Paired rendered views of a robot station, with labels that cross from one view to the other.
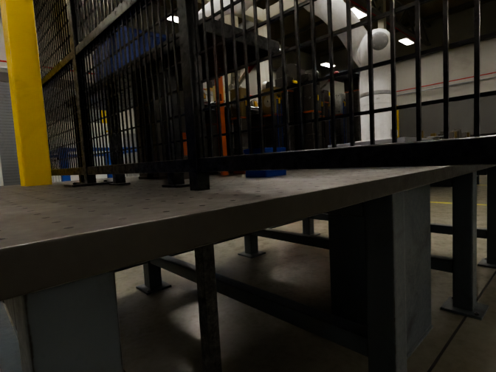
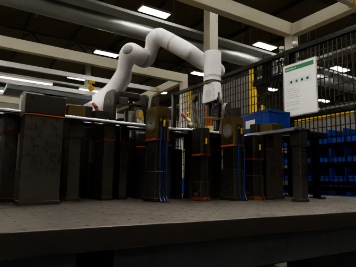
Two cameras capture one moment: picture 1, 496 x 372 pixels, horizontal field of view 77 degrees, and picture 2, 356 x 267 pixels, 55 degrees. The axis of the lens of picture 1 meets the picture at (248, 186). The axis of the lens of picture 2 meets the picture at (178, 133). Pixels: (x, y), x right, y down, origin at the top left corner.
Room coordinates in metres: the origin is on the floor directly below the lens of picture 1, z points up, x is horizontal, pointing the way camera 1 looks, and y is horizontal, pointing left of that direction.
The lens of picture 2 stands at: (3.10, 0.29, 0.78)
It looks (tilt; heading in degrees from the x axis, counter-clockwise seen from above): 8 degrees up; 191
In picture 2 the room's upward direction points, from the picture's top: 1 degrees clockwise
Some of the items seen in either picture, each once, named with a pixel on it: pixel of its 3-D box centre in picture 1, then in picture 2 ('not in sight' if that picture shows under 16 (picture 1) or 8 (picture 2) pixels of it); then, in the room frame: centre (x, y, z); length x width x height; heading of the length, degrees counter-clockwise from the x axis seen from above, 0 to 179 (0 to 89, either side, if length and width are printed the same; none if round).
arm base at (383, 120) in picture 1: (376, 119); not in sight; (1.29, -0.54, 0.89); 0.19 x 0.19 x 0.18
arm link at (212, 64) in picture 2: not in sight; (212, 64); (1.46, 0.13, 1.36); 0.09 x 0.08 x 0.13; 167
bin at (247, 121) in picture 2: (128, 66); (261, 126); (1.10, 0.38, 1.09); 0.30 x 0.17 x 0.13; 36
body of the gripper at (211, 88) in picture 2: not in sight; (212, 92); (1.46, 0.13, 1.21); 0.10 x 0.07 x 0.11; 44
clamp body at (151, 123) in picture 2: not in sight; (158, 154); (1.88, -0.03, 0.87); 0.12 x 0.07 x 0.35; 44
